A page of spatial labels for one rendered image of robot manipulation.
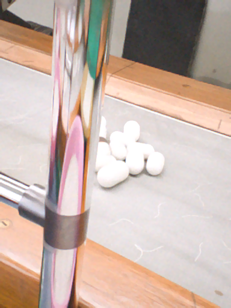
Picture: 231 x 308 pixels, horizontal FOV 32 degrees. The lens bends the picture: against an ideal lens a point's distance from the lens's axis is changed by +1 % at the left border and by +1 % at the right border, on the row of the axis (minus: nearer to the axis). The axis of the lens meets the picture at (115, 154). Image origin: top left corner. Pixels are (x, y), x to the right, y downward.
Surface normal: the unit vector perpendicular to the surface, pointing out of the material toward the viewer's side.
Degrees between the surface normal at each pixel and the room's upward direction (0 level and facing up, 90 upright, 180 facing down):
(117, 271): 0
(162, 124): 0
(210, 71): 88
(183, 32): 86
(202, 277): 0
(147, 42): 86
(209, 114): 45
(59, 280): 90
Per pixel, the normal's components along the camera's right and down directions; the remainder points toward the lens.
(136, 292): 0.13, -0.85
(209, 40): -0.40, 0.42
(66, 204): -0.04, 0.51
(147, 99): -0.25, -0.33
